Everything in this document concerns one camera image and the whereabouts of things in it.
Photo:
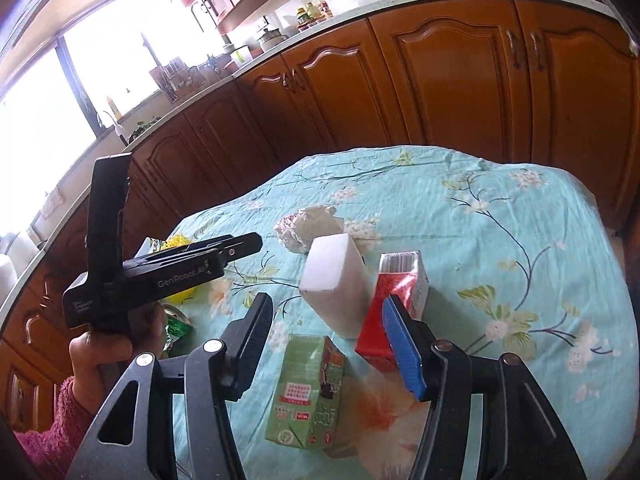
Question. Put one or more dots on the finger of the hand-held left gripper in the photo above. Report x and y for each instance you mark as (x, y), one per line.
(200, 246)
(242, 246)

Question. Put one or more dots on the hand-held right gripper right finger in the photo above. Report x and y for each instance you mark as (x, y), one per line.
(405, 352)

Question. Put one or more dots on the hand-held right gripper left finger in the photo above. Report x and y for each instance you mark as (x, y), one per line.
(250, 345)

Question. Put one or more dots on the yellow foam fruit net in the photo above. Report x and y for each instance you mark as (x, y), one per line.
(186, 294)

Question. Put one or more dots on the red drink carton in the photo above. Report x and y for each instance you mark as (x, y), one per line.
(400, 280)

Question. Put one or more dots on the green drink carton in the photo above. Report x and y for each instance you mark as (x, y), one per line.
(305, 395)

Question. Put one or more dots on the person's left forearm pink sleeve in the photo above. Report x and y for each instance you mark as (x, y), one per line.
(50, 440)

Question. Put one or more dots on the person's left hand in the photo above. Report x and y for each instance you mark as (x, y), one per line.
(100, 365)

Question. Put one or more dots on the crumpled white tissue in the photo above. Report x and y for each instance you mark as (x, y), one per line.
(310, 227)

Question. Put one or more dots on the green foil snack packet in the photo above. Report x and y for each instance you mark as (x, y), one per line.
(178, 329)

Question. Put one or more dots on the white foam block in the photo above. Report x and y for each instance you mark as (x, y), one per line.
(332, 285)

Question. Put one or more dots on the green leafy vegetables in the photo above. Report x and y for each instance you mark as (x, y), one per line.
(145, 128)

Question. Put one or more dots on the white round appliance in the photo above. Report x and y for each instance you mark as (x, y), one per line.
(11, 260)

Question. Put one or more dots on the teal floral tablecloth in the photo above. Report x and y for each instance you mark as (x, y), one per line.
(475, 260)

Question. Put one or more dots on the knife block with utensils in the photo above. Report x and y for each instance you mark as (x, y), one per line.
(172, 80)

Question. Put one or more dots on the kitchen window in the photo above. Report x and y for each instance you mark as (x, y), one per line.
(110, 60)

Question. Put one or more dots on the white container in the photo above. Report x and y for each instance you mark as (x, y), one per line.
(240, 53)

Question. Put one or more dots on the small lidded pot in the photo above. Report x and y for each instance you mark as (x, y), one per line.
(271, 37)

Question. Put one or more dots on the green label seasoning jar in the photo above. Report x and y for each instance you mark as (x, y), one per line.
(302, 19)

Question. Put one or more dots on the pale yellow oil bottle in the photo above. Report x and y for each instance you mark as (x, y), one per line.
(313, 11)

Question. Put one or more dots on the white kitchen countertop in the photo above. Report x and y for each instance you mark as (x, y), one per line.
(350, 16)

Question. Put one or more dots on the dark sauce bottle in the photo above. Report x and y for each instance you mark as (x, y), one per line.
(324, 5)

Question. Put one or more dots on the wooden base cabinets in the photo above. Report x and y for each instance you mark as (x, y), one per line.
(450, 85)

